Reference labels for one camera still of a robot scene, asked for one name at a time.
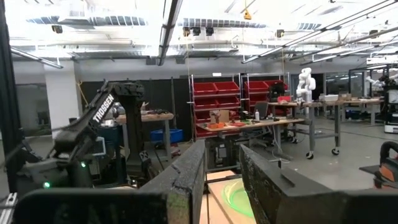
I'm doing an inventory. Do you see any green translucent plastic plate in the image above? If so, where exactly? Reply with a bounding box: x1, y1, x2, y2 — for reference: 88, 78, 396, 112
221, 180, 256, 218

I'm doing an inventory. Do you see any blue plastic bin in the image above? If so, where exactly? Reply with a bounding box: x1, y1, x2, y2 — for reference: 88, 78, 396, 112
150, 128, 184, 144

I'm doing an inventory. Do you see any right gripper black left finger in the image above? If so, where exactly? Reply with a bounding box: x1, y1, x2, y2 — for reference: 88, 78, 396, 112
12, 139, 207, 224

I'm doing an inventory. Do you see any long wooden top workbench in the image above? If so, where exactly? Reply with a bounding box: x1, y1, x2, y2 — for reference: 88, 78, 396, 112
269, 98, 385, 160

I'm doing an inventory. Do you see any black aluminium table frame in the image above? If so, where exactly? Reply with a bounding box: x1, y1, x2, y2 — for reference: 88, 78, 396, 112
0, 0, 24, 195

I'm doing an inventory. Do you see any metal rack with red bins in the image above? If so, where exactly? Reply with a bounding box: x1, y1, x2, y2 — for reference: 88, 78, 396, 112
241, 73, 292, 118
189, 73, 242, 139

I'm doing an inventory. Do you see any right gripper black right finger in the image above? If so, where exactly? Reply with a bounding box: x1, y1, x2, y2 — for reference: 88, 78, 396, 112
238, 143, 398, 224

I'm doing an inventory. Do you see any grey laptop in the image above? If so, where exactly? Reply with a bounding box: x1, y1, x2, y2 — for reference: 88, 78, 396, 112
254, 101, 270, 121

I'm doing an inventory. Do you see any black vacuum hose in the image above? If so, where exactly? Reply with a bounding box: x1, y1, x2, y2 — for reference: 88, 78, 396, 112
379, 141, 398, 159

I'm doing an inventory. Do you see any cardboard box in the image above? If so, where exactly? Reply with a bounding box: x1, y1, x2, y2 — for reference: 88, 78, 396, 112
210, 109, 231, 124

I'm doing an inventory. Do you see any white mobile machine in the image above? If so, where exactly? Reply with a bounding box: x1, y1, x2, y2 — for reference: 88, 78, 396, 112
384, 85, 398, 134

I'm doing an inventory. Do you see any orange shop vacuum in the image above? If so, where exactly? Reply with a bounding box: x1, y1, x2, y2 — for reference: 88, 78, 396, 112
359, 155, 398, 190

